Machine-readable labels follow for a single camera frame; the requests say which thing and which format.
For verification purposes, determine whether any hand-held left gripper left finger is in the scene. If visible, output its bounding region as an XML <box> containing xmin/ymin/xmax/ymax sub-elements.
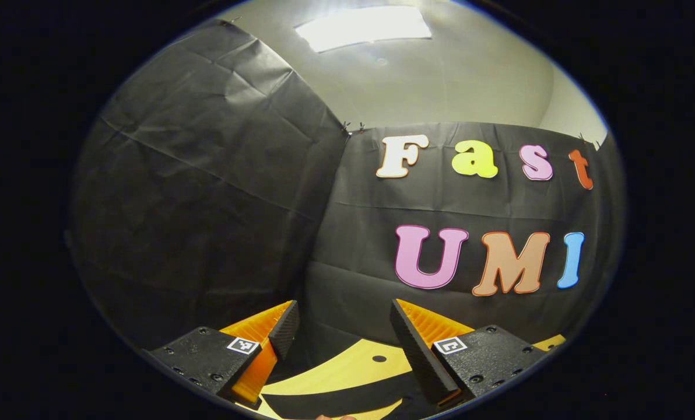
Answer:
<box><xmin>143</xmin><ymin>299</ymin><xmax>300</xmax><ymax>410</ymax></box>

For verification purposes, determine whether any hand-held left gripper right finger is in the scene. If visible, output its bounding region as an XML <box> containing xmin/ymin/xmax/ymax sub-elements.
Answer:
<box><xmin>389</xmin><ymin>299</ymin><xmax>549</xmax><ymax>409</ymax></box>

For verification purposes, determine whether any black buttoned garment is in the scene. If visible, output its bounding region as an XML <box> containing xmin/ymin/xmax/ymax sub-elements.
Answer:
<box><xmin>260</xmin><ymin>372</ymin><xmax>441</xmax><ymax>420</ymax></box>

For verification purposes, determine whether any plain black backdrop cloth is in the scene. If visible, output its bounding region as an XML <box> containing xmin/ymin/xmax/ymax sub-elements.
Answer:
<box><xmin>68</xmin><ymin>20</ymin><xmax>351</xmax><ymax>351</ymax></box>

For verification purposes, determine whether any ceiling light panel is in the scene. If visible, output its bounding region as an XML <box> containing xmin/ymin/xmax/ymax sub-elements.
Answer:
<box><xmin>294</xmin><ymin>6</ymin><xmax>433</xmax><ymax>53</ymax></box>

